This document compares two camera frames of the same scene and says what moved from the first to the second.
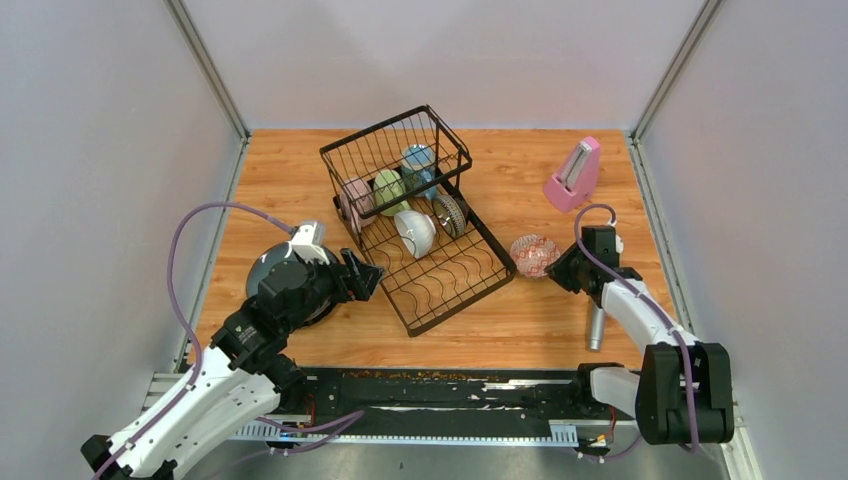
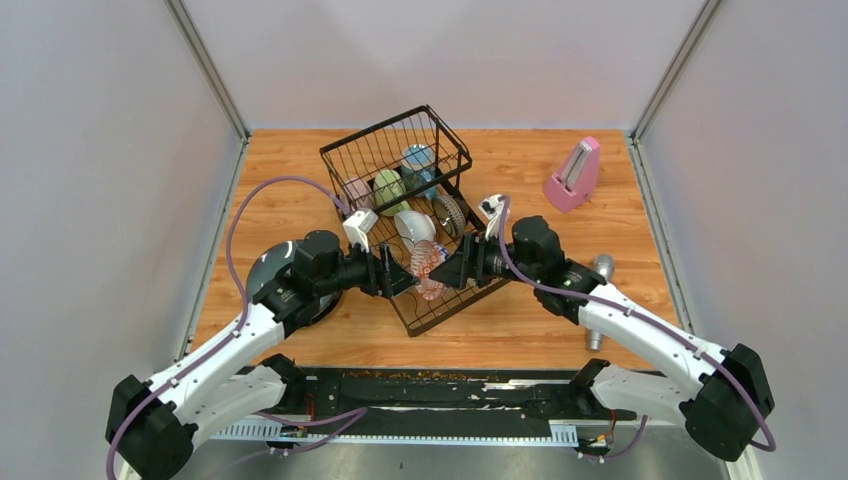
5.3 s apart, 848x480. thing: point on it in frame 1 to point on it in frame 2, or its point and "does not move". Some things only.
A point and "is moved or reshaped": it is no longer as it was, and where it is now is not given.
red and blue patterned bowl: (533, 253) is moved or reshaped
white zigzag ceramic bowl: (417, 229) does not move
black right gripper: (557, 273) to (468, 263)
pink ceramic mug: (357, 198) does not move
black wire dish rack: (411, 217) does not move
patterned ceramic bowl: (450, 215) does not move
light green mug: (389, 193) does not move
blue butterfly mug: (418, 170) does not move
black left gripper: (364, 278) to (384, 276)
